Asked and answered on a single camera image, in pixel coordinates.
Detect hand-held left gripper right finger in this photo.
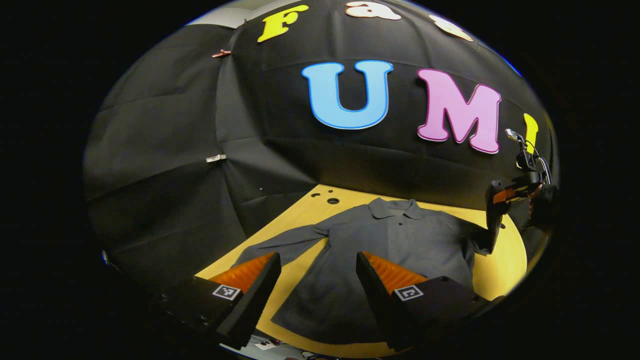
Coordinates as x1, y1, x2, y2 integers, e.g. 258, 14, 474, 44
355, 251, 505, 353

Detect black backdrop cloth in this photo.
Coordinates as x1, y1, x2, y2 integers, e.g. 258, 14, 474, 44
82, 0, 558, 296

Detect grey polo shirt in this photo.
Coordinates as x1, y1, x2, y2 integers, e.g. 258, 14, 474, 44
232, 197, 501, 345

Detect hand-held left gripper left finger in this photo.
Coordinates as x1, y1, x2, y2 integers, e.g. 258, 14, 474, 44
159, 251, 282, 351

